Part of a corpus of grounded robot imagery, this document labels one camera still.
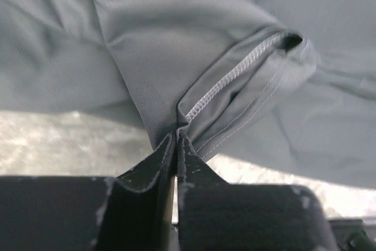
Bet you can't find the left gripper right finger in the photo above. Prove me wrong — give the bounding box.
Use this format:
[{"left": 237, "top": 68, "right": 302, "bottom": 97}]
[{"left": 177, "top": 136, "right": 337, "bottom": 250}]

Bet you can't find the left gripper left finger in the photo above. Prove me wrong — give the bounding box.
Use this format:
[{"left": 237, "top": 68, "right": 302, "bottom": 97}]
[{"left": 1, "top": 133, "right": 176, "bottom": 250}]

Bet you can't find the grey t shirt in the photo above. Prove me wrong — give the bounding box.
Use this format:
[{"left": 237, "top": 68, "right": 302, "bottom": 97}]
[{"left": 1, "top": 0, "right": 375, "bottom": 188}]

